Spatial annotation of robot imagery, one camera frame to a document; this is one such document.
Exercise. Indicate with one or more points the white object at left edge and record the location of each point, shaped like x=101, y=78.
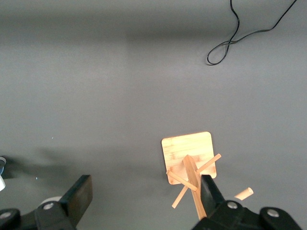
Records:
x=2, y=184

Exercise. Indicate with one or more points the wooden mug tree rack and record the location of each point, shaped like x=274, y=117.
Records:
x=187, y=148

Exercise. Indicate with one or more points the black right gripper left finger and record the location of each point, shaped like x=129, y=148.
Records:
x=76, y=198

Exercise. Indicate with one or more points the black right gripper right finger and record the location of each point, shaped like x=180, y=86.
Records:
x=211, y=196

